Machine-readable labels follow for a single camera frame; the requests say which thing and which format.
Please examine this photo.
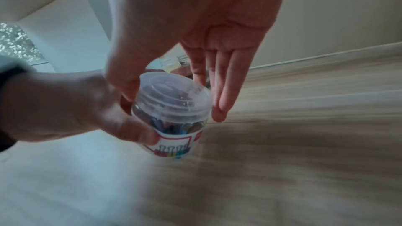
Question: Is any person's right hand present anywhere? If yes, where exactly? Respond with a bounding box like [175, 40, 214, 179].
[103, 0, 299, 123]

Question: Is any person's left hand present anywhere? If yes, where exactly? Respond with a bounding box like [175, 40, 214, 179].
[0, 69, 161, 146]

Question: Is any clear plastic jar lid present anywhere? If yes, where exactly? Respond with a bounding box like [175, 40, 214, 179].
[134, 71, 212, 123]

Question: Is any clear jar with colourful label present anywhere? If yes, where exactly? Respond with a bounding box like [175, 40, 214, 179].
[131, 102, 209, 160]

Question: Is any clear plastic box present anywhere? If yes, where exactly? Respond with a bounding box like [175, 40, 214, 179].
[158, 55, 190, 73]

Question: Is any patterned glass pane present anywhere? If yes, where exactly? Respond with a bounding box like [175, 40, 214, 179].
[0, 22, 48, 66]

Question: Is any white cabinet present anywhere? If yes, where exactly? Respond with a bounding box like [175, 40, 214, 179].
[0, 0, 113, 74]

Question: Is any pile of coloured binder clips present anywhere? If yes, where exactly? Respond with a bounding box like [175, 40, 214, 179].
[151, 116, 203, 135]

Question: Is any beige baseboard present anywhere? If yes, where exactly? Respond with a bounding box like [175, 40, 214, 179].
[250, 42, 402, 70]

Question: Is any black wrist strap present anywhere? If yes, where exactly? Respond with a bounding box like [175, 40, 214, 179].
[0, 63, 29, 153]

